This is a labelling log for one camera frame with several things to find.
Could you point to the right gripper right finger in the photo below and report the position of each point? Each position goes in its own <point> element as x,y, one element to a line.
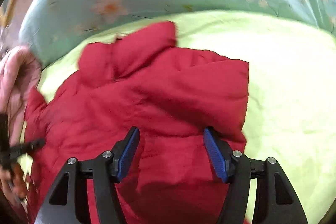
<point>276,200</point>

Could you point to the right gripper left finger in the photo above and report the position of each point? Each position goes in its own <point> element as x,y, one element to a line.
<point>67,199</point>

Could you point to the red puffer jacket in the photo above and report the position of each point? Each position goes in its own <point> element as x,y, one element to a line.
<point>171,94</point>

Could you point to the person's left hand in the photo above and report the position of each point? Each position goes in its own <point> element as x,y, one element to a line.
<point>12,183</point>

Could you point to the pink quilted blanket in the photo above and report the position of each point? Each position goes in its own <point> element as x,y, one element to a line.
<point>20,72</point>

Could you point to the light green bed quilt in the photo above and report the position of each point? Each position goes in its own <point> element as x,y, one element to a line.
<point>291,89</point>

